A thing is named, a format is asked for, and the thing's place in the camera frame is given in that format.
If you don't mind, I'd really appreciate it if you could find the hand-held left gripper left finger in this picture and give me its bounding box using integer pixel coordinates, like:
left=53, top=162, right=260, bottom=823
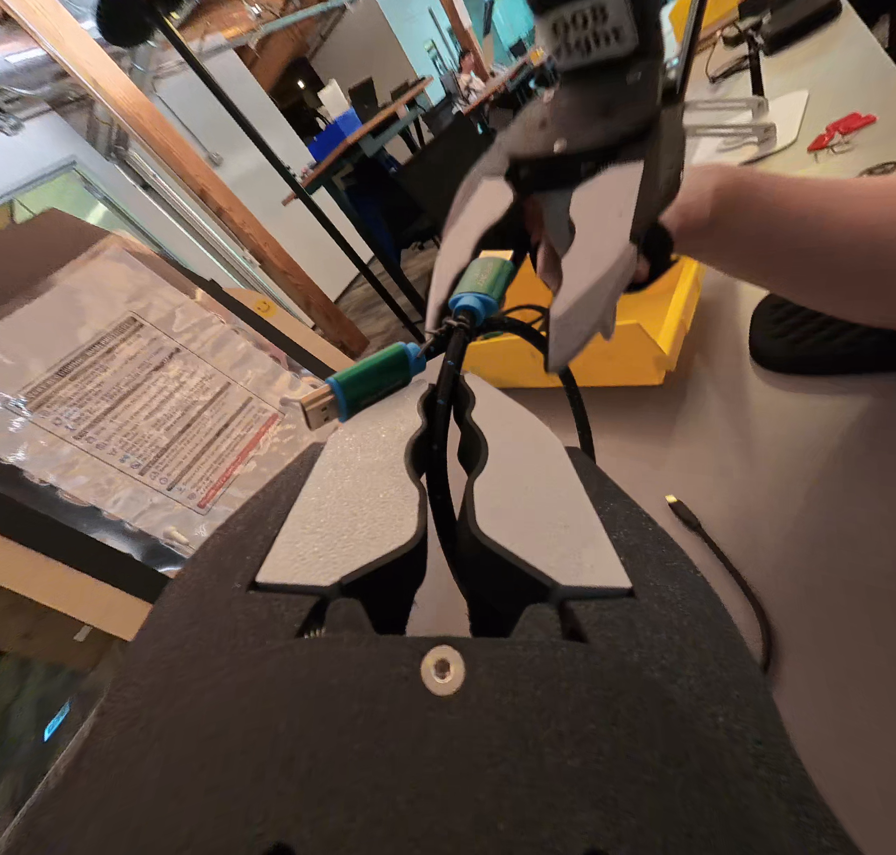
left=254, top=382, right=430, bottom=591

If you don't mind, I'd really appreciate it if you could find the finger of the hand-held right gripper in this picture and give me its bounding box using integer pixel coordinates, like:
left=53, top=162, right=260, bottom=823
left=546, top=161, right=646, bottom=373
left=426, top=175, right=518, bottom=341

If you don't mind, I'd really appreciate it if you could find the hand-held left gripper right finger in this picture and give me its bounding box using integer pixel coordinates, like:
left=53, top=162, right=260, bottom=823
left=454, top=372, right=636, bottom=599

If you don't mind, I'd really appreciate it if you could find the black braided hdmi cable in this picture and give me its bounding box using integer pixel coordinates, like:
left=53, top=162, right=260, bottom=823
left=300, top=256, right=597, bottom=569

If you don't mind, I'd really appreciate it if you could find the person's right forearm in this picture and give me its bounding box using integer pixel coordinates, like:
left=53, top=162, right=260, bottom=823
left=707, top=165, right=896, bottom=331

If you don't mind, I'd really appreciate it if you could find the person's right hand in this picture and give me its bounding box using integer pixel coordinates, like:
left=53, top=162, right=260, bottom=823
left=525, top=168, right=713, bottom=297

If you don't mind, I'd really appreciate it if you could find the black office chair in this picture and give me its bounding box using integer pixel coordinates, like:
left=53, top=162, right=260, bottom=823
left=392, top=109, right=506, bottom=254

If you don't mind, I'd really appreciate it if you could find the dark laptop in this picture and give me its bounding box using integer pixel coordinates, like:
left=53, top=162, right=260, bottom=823
left=661, top=0, right=716, bottom=103

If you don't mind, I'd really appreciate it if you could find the silver laptop stand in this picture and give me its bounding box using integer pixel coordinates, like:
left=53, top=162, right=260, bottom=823
left=682, top=95, right=779, bottom=164

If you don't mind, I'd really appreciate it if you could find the wooden table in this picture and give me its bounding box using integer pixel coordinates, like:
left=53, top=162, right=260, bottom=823
left=282, top=77, right=436, bottom=206

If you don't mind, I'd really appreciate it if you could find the blue bin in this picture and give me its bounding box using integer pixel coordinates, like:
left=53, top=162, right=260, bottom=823
left=308, top=108, right=365, bottom=164

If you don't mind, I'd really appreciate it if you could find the white flat pad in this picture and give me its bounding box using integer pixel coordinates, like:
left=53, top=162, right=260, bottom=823
left=742, top=89, right=811, bottom=167

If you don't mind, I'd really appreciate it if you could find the black case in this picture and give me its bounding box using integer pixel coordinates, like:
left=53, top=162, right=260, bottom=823
left=759, top=0, right=843, bottom=56

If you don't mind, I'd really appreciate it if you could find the black mesh wrist rest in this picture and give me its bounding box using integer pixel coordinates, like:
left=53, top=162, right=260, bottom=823
left=748, top=294, right=896, bottom=377

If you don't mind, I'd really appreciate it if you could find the instruction board with plastic cover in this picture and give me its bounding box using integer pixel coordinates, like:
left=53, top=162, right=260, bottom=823
left=0, top=210, right=357, bottom=667

